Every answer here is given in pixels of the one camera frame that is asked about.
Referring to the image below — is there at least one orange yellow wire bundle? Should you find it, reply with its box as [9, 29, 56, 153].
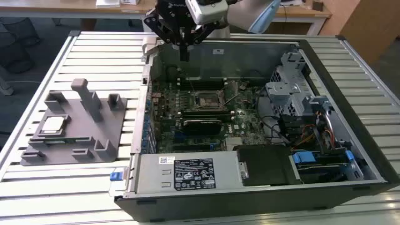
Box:
[292, 124, 340, 152]

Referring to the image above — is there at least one hard disk in blue carrier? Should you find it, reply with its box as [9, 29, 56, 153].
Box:
[289, 150, 353, 185]

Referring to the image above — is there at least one silver power supply unit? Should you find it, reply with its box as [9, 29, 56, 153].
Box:
[131, 151, 248, 195]

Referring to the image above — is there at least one black open PC case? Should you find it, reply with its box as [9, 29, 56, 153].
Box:
[108, 35, 400, 223]

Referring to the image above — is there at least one grey stand foot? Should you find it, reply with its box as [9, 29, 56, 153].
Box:
[0, 67, 15, 96]

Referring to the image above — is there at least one wire mesh waste bin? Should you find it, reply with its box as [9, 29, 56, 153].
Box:
[0, 17, 41, 46]

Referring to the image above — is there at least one grey plastic parts rack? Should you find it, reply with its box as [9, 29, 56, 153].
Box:
[20, 78, 129, 167]

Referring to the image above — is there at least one silver CPU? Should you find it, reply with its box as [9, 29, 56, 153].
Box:
[41, 116, 67, 134]

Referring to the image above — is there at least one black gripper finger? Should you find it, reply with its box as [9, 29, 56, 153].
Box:
[185, 20, 220, 62]
[143, 9, 187, 62]

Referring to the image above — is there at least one wooden cabinet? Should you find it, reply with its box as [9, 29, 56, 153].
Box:
[319, 0, 400, 68]

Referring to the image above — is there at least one black waste bin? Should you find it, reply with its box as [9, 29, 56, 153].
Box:
[0, 32, 35, 74]

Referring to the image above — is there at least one green motherboard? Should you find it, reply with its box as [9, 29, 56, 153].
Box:
[149, 78, 281, 152]

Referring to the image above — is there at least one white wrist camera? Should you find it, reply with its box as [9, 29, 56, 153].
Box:
[185, 0, 229, 25]

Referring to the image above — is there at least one black expansion slot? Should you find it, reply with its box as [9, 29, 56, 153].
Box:
[173, 143, 216, 151]

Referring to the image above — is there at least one silver metal drive cage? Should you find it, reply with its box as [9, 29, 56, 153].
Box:
[264, 52, 315, 118]

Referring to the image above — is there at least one CPU socket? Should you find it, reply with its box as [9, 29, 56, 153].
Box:
[192, 90, 229, 111]

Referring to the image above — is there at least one small black graphics card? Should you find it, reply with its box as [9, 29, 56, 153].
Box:
[183, 119, 224, 135]

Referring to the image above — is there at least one wooden desk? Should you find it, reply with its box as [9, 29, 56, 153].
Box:
[0, 0, 332, 36]

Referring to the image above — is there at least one green RAM stick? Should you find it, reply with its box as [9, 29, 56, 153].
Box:
[43, 138, 77, 144]

